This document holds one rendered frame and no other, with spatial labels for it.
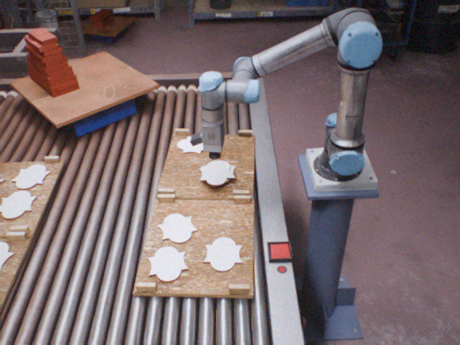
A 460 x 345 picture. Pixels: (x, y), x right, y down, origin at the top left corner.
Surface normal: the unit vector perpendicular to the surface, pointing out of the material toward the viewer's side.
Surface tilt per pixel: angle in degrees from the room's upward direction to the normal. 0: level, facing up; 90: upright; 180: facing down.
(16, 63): 90
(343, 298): 90
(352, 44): 84
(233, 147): 0
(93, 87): 0
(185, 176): 0
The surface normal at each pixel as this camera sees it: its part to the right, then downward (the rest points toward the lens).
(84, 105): -0.02, -0.79
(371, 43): -0.07, 0.53
